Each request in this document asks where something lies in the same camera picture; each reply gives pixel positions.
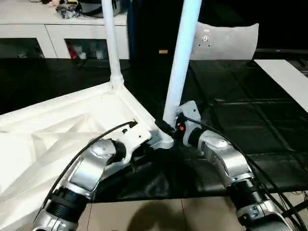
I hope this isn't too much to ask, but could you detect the dark blue vertical panel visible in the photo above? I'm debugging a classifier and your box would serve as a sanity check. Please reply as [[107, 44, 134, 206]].
[[127, 0, 137, 60]]

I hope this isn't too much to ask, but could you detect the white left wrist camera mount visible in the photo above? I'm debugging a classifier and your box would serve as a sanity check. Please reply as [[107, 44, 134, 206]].
[[121, 121, 153, 162]]

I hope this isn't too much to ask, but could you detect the black mat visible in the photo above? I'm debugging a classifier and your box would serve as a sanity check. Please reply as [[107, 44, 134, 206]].
[[0, 57, 308, 200]]

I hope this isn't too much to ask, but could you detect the black bar with red light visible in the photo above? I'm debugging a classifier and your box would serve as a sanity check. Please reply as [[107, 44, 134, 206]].
[[256, 48, 308, 55]]

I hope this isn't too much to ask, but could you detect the white plastic table top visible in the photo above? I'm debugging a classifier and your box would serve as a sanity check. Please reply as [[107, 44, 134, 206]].
[[0, 81, 175, 231]]

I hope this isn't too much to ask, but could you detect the grey cushion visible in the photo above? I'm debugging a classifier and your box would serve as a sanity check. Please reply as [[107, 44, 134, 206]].
[[191, 21, 259, 60]]

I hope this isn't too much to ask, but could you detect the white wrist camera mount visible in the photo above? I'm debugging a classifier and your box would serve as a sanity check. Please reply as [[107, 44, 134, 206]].
[[121, 121, 153, 162], [178, 101, 202, 146]]

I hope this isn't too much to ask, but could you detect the white flat panel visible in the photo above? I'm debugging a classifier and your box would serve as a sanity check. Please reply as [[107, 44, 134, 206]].
[[255, 59, 308, 114]]

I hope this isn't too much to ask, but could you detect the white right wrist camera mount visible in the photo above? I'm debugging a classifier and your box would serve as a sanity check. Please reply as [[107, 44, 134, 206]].
[[178, 101, 202, 146]]

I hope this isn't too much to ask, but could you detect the white cabinet with glass doors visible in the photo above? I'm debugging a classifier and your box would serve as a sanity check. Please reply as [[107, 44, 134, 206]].
[[0, 4, 130, 60]]

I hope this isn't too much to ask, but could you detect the grey bag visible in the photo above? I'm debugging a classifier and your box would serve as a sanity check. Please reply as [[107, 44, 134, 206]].
[[80, 0, 126, 18]]

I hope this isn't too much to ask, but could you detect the small beige object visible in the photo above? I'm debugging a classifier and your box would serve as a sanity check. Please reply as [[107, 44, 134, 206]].
[[40, 0, 61, 7]]

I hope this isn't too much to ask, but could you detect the white plastic table leg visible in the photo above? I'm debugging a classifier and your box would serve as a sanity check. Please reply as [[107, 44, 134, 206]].
[[101, 0, 125, 95], [157, 0, 203, 150]]

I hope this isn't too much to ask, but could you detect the black metal frame bar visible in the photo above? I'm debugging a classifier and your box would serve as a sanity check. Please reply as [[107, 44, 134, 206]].
[[283, 199, 308, 217]]

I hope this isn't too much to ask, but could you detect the thin grey floor cable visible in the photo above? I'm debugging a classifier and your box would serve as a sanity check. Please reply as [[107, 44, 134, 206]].
[[276, 190, 308, 205]]

